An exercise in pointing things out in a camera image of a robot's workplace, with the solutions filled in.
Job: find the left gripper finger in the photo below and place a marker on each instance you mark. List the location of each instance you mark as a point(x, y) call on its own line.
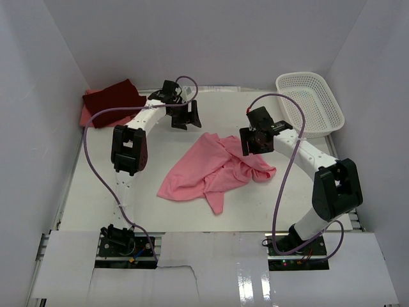
point(193, 116)
point(180, 120)

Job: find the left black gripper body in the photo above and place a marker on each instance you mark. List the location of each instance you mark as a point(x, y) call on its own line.
point(182, 110)

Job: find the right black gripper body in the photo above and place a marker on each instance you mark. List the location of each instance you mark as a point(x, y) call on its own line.
point(254, 144)

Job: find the pink t shirt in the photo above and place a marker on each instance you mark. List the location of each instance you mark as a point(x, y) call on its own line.
point(212, 167)

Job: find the white perforated plastic basket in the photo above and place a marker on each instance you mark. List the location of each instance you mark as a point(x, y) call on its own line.
point(312, 93)

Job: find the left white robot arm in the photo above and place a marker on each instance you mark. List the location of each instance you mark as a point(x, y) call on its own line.
point(129, 150)

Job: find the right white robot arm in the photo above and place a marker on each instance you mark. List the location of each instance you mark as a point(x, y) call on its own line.
point(336, 184)

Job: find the folded dark red t shirt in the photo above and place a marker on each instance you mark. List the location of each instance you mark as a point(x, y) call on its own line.
point(122, 94)

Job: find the folded salmon t shirt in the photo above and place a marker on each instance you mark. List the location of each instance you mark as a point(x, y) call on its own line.
point(85, 114)

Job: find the white paper sheet front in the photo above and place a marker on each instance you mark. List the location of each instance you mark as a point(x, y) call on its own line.
point(212, 269)

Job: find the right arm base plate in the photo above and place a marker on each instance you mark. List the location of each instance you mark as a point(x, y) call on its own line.
point(310, 258)

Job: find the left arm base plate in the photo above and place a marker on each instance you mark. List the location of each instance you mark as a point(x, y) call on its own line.
point(123, 248)

